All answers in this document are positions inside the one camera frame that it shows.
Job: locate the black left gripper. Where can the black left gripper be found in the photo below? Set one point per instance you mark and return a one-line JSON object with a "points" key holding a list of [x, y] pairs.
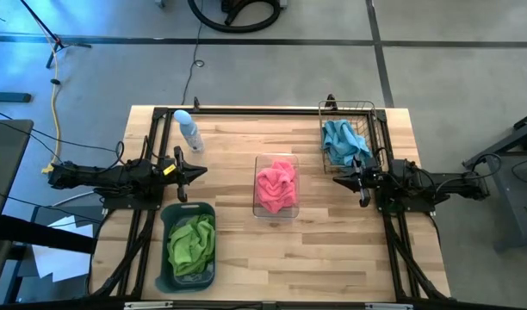
{"points": [[179, 172]]}

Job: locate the light blue spray bottle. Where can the light blue spray bottle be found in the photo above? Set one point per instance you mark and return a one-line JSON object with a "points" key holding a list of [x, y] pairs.
{"points": [[190, 133]]}

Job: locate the dark grey desk frame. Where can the dark grey desk frame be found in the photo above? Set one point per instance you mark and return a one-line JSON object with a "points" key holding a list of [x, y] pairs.
{"points": [[513, 202]]}

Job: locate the yellow tape tag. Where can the yellow tape tag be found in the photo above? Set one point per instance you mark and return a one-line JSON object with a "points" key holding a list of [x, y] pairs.
{"points": [[169, 169]]}

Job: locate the teal plastic basket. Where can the teal plastic basket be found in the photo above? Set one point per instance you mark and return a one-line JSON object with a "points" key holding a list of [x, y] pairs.
{"points": [[164, 280]]}

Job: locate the blue microfiber towel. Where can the blue microfiber towel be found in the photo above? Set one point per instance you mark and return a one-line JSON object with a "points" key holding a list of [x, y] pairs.
{"points": [[339, 133], [356, 153]]}

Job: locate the grey desk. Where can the grey desk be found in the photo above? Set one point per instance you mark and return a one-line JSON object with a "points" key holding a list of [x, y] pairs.
{"points": [[5, 150]]}

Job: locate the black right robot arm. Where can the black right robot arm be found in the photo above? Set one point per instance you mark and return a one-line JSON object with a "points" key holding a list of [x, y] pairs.
{"points": [[440, 183]]}

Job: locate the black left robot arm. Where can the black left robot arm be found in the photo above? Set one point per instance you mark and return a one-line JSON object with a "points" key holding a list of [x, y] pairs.
{"points": [[117, 176]]}

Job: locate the black table clamp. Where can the black table clamp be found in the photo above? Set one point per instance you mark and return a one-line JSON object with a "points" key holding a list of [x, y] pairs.
{"points": [[330, 101], [196, 102]]}

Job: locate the clear plastic bin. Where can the clear plastic bin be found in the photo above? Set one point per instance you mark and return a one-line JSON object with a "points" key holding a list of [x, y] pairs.
{"points": [[259, 213]]}

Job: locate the black tripod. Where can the black tripod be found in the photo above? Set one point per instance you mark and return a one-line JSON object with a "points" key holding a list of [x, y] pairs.
{"points": [[39, 22]]}

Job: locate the pink microfiber towel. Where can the pink microfiber towel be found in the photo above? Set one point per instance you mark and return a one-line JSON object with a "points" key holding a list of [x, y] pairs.
{"points": [[276, 187]]}

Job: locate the white paper sheets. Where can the white paper sheets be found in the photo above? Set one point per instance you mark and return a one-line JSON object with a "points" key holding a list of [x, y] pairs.
{"points": [[57, 262]]}

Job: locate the black desk foot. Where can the black desk foot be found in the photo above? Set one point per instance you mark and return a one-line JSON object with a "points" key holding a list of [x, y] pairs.
{"points": [[9, 97]]}

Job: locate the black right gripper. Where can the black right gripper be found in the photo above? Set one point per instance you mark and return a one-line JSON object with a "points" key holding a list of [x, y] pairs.
{"points": [[371, 178]]}

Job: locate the silver metal bracket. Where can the silver metal bracket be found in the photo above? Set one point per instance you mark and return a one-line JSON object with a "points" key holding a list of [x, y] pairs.
{"points": [[147, 305], [388, 306]]}

